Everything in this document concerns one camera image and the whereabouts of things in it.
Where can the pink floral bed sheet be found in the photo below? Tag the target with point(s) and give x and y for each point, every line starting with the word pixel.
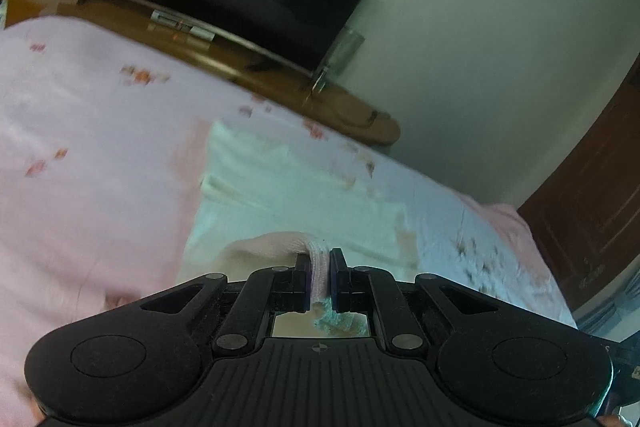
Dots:
pixel 90 132

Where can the glass table lamp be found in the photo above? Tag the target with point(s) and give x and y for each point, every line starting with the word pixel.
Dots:
pixel 342 54

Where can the brown wooden door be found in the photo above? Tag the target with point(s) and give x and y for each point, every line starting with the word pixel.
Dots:
pixel 595 207

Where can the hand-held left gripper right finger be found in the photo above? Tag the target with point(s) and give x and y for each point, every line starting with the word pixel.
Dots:
pixel 338 287

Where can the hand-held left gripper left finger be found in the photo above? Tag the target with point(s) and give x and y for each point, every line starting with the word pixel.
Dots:
pixel 301 287

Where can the silver set-top box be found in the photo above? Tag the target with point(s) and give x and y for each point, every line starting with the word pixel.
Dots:
pixel 182 27

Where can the white knit sweater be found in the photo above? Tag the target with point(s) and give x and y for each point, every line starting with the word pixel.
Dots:
pixel 280 192

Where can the wooden television stand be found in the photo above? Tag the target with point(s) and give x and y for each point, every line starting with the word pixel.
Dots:
pixel 210 59

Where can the blue striped quilt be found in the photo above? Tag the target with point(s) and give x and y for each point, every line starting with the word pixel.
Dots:
pixel 602 312

